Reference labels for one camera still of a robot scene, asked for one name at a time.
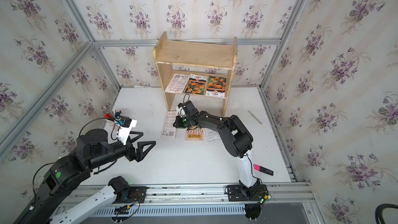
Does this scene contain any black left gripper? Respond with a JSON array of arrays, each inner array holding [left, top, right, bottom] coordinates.
[[85, 131, 157, 171]]

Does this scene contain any white barcode seed bag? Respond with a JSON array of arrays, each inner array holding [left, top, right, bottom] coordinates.
[[161, 111, 178, 139]]

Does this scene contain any white text seed bag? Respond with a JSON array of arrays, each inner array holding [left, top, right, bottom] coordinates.
[[204, 128, 221, 142]]

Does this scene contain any dark marigold seed bag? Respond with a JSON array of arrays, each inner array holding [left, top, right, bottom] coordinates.
[[183, 74, 207, 95]]

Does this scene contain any white lower-shelf seed bag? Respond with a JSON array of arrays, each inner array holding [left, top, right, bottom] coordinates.
[[165, 74, 190, 93]]

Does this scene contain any orange marigold seed bag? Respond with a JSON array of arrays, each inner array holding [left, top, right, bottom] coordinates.
[[206, 76, 227, 98]]

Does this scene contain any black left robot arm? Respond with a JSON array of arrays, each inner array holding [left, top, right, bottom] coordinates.
[[15, 129, 156, 224]]

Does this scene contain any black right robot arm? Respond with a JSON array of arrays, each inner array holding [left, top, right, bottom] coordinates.
[[173, 111, 261, 193]]

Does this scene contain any wooden two-tier shelf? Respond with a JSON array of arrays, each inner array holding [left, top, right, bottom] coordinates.
[[153, 32, 238, 117]]

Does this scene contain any pink pen cup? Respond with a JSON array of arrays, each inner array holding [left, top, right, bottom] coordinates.
[[102, 106, 123, 128]]

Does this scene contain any white stick on table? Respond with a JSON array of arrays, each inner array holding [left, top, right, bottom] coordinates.
[[248, 110, 263, 125]]

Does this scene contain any pink and black marker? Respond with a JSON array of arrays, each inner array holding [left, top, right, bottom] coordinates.
[[254, 164, 274, 176]]

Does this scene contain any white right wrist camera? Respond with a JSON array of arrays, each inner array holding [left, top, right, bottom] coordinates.
[[177, 101, 199, 117]]

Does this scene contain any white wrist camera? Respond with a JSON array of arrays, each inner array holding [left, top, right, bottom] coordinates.
[[117, 116, 137, 145], [177, 101, 199, 117]]

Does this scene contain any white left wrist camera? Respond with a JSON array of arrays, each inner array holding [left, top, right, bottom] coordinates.
[[117, 116, 137, 145]]

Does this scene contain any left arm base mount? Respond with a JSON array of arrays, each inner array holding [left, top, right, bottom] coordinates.
[[108, 176, 148, 204]]

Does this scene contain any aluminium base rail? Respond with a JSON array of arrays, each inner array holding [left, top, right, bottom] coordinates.
[[55, 183, 316, 224]]

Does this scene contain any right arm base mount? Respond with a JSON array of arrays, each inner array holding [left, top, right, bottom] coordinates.
[[224, 179, 270, 203]]

